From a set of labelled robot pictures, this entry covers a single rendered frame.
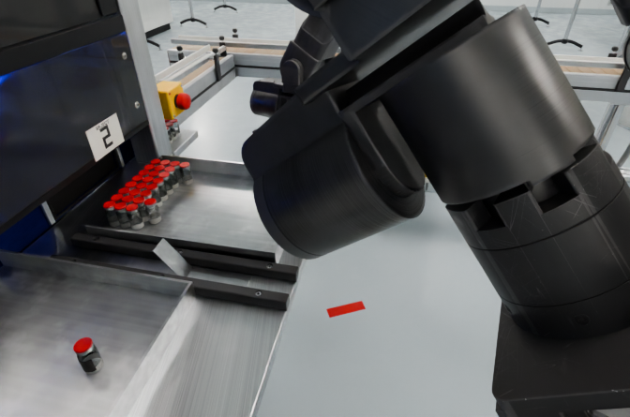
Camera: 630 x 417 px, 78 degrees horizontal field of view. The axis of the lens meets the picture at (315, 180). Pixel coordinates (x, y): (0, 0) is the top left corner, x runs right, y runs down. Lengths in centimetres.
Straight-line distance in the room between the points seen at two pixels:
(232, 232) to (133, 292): 19
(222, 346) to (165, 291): 13
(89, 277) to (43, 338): 10
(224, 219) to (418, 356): 108
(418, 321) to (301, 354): 49
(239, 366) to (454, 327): 131
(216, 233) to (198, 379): 27
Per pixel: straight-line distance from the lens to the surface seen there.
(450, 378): 164
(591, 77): 165
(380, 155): 15
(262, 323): 59
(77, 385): 61
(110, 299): 68
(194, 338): 60
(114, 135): 85
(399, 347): 166
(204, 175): 91
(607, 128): 179
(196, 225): 77
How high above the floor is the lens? 135
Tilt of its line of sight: 33 degrees down
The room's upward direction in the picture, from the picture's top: straight up
